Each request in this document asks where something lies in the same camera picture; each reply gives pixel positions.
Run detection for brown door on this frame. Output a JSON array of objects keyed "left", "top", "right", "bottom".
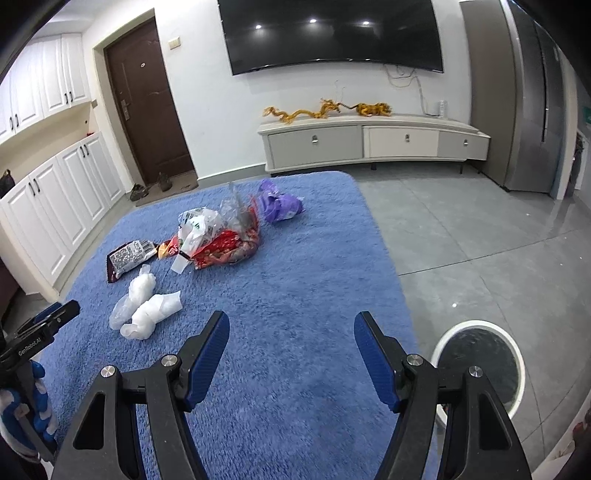
[{"left": 104, "top": 21, "right": 195, "bottom": 185}]

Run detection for narrow grey drawer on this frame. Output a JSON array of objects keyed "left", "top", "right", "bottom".
[{"left": 437, "top": 130, "right": 489, "bottom": 161}]

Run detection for white plastic wrap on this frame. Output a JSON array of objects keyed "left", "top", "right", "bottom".
[
  {"left": 120, "top": 290, "right": 183, "bottom": 341},
  {"left": 109, "top": 264, "right": 156, "bottom": 330}
]

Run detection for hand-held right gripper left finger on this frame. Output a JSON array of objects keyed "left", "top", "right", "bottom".
[{"left": 50, "top": 311, "right": 230, "bottom": 480}]

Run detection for clear plastic bag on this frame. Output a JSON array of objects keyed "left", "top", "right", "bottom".
[{"left": 219, "top": 182, "right": 259, "bottom": 232}]

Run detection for white television cabinet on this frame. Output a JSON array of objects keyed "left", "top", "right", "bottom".
[{"left": 257, "top": 113, "right": 491, "bottom": 176}]

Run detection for person's left hand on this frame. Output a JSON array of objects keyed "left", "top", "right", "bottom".
[{"left": 0, "top": 362, "right": 58, "bottom": 462}]

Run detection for grey refrigerator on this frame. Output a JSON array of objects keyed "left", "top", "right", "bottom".
[{"left": 501, "top": 0, "right": 580, "bottom": 199}]

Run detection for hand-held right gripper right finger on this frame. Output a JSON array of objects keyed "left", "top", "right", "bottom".
[{"left": 353, "top": 311, "right": 534, "bottom": 480}]

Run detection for black wall television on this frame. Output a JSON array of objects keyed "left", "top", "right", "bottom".
[{"left": 217, "top": 0, "right": 445, "bottom": 76}]

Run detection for blue fluffy blanket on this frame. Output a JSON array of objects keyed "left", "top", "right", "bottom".
[{"left": 39, "top": 171, "right": 439, "bottom": 480}]

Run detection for dark snack packet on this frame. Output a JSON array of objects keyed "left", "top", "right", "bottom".
[{"left": 107, "top": 239, "right": 159, "bottom": 284}]

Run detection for white wall cabinets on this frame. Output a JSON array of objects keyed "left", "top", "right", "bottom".
[{"left": 0, "top": 32, "right": 90, "bottom": 144}]

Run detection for long golden dragon ornament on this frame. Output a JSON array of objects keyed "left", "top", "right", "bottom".
[{"left": 263, "top": 98, "right": 354, "bottom": 125}]

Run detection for short golden dragon ornament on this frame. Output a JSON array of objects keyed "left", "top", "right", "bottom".
[{"left": 355, "top": 102, "right": 393, "bottom": 117}]

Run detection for red snack bag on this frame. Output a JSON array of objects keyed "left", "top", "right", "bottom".
[{"left": 164, "top": 203, "right": 264, "bottom": 271}]

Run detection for wide grey drawer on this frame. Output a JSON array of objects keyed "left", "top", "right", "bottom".
[{"left": 268, "top": 126, "right": 365, "bottom": 169}]

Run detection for grey door mat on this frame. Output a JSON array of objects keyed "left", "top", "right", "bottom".
[{"left": 134, "top": 170, "right": 199, "bottom": 206}]

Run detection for white drawer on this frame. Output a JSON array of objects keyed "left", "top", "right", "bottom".
[{"left": 363, "top": 127, "right": 439, "bottom": 159}]

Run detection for white round trash bin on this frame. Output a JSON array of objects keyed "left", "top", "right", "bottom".
[{"left": 430, "top": 319, "right": 527, "bottom": 446}]

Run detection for white wall cable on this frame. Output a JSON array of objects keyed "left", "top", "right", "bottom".
[{"left": 385, "top": 65, "right": 430, "bottom": 114}]

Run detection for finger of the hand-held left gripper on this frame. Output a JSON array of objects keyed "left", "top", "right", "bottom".
[
  {"left": 14, "top": 300, "right": 81, "bottom": 344},
  {"left": 31, "top": 302, "right": 63, "bottom": 326}
]

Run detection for white plastic bag green print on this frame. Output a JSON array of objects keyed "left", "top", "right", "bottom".
[{"left": 170, "top": 208, "right": 227, "bottom": 274}]

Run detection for purple wrapper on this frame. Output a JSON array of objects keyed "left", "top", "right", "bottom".
[{"left": 257, "top": 179, "right": 306, "bottom": 225}]

